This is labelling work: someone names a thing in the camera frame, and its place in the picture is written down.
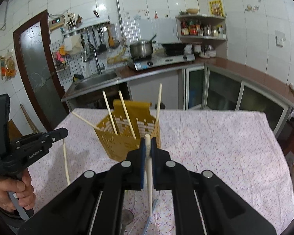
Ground dark wooden glass door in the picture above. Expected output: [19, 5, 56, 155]
[13, 10, 69, 131]

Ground orange hanging bag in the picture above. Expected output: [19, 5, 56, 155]
[0, 50, 17, 81]

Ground corner wall shelf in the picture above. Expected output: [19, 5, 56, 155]
[175, 14, 227, 42]

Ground black wok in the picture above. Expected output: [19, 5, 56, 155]
[161, 43, 187, 56]

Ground yellow wall poster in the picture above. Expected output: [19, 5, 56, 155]
[209, 0, 225, 17]

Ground yellow perforated utensil holder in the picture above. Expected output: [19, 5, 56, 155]
[95, 99, 161, 162]

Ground metal spoon black handle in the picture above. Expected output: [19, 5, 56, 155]
[120, 210, 134, 235]

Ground gas stove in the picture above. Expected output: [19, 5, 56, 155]
[127, 54, 195, 71]

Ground white wall socket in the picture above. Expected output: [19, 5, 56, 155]
[275, 30, 286, 47]

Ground person's left hand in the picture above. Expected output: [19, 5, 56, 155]
[0, 168, 36, 213]

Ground kitchen counter cabinets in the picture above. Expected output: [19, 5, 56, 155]
[62, 57, 294, 136]

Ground chopstick lone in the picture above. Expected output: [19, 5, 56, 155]
[102, 91, 118, 135]

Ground steel cooking pot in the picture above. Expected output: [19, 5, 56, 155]
[130, 34, 157, 59]

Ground wall utensil rack shelf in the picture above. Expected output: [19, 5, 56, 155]
[62, 16, 110, 38]

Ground steel kitchen sink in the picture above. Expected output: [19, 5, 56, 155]
[74, 72, 120, 91]

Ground sink faucet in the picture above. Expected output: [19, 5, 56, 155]
[87, 43, 102, 75]

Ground light blue plastic spoon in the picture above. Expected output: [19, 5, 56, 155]
[142, 199, 158, 235]

